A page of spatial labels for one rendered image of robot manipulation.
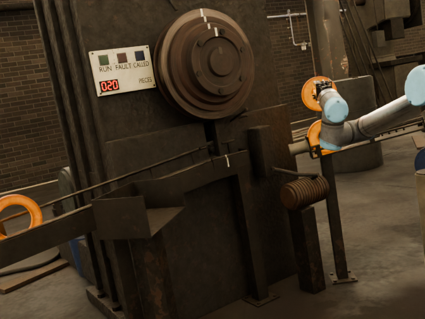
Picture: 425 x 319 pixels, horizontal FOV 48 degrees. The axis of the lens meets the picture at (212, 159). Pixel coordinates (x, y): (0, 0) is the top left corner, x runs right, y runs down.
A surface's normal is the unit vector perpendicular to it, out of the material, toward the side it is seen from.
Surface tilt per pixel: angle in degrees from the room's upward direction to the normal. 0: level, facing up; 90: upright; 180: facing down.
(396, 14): 91
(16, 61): 90
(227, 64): 90
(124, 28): 90
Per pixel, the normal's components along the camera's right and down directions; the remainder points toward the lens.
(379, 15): -0.88, 0.22
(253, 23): 0.52, 0.04
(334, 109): 0.00, 0.33
